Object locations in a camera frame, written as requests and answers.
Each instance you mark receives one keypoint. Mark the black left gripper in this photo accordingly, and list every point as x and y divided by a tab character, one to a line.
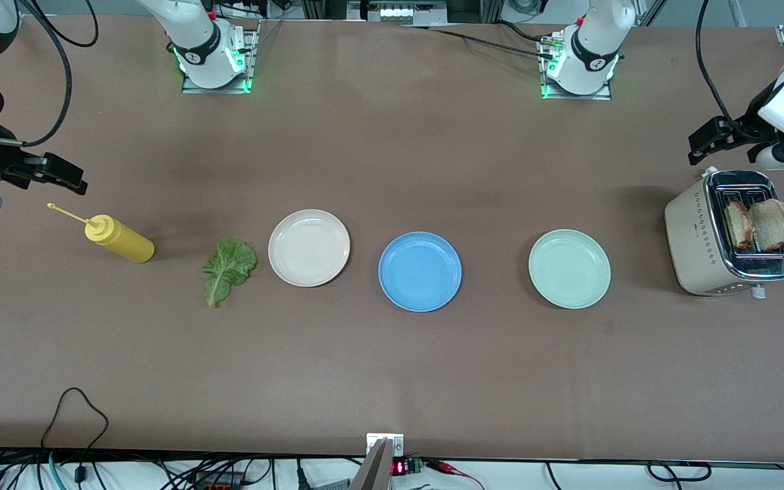
751	127

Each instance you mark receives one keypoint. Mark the toast slice with dark crust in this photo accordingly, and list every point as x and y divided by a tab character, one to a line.
738	224

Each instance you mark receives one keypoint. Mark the toast slice with light crust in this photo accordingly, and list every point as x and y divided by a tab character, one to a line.
773	223

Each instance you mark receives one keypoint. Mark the yellow squeeze bottle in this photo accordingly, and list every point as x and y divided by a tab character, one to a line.
123	239

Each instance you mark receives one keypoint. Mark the green lettuce leaf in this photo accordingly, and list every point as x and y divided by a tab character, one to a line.
229	265

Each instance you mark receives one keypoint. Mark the mint green round plate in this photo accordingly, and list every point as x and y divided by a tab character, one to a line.
569	269

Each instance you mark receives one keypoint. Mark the cream round plate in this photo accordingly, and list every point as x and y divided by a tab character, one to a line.
309	248

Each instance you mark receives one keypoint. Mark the blue round plate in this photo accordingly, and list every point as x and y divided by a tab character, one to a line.
420	272

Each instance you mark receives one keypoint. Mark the beige chrome toaster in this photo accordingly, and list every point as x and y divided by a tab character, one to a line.
695	245

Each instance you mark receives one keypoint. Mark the black device with white lights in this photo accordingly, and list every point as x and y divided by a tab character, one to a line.
397	11

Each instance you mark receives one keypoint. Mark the red digit display module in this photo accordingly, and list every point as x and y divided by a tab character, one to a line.
405	467

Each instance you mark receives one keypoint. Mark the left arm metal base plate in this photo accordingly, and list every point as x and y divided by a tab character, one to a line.
579	97

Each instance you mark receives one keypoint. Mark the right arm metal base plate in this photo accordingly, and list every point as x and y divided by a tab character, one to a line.
250	64

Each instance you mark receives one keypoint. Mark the silver camera mount bracket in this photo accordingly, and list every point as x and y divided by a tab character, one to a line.
384	459

